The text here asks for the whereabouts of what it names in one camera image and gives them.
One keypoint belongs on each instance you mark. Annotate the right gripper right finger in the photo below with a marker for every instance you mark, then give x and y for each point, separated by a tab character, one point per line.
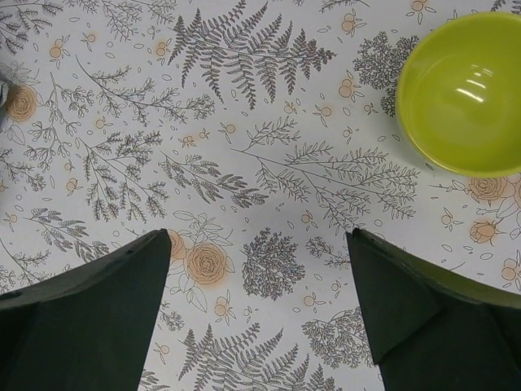
432	329

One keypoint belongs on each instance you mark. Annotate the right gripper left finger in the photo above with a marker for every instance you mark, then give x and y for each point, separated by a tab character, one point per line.
90	327

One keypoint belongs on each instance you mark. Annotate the grey cloth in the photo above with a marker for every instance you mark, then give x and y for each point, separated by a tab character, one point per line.
4	89

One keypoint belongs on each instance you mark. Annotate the green bowl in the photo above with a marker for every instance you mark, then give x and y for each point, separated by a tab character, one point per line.
458	95

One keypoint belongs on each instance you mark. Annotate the floral table mat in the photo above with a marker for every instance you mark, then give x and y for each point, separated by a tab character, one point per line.
258	133

